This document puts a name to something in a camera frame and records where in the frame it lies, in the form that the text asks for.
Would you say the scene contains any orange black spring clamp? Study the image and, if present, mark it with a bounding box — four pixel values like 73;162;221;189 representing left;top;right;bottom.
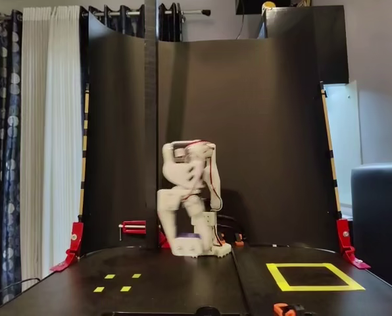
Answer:
273;302;305;316

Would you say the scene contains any silver curtain rod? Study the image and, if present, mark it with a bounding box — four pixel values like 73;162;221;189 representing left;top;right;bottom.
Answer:
93;9;212;18

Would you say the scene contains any dark blue patterned curtain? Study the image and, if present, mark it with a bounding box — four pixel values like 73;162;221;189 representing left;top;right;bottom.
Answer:
80;3;184;43
0;9;24;307

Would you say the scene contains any red desk edge clamp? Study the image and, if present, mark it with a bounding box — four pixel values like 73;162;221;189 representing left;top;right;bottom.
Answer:
49;222;85;273
335;219;371;271

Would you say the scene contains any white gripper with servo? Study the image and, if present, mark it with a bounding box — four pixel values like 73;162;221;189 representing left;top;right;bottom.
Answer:
157;188;203;258

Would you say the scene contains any yellow black striped stick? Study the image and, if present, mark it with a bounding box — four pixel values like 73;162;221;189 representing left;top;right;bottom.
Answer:
78;84;91;224
320;81;343;221

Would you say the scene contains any thin black floor cable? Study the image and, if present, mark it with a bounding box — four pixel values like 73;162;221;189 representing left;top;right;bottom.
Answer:
0;277;41;294

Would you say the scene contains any yellow tape square outline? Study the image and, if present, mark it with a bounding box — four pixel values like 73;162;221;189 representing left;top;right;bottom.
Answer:
265;262;366;293

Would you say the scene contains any red screw clamp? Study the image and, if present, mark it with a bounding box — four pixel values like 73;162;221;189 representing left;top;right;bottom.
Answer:
118;213;185;250

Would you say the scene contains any white pleated curtain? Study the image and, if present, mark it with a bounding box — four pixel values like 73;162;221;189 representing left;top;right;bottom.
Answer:
20;5;85;290

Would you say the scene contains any white cabinet door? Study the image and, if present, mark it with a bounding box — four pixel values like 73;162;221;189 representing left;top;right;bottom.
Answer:
323;80;363;220

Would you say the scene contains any red black servo cable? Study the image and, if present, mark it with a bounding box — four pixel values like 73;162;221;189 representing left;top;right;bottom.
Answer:
185;140;224;212

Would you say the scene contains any black backdrop sheet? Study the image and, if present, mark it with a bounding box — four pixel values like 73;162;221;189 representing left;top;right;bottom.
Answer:
80;5;350;257

